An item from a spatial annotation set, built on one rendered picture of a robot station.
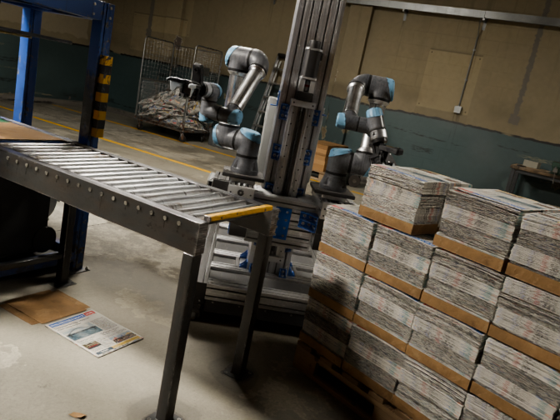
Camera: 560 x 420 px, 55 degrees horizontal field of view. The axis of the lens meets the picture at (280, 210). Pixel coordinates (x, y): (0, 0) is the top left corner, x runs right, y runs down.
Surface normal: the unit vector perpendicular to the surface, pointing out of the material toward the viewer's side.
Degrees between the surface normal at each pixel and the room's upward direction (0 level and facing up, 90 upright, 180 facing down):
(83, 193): 90
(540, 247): 90
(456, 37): 90
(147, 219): 90
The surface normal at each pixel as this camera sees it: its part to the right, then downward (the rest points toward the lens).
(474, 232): -0.75, 0.00
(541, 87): -0.50, 0.10
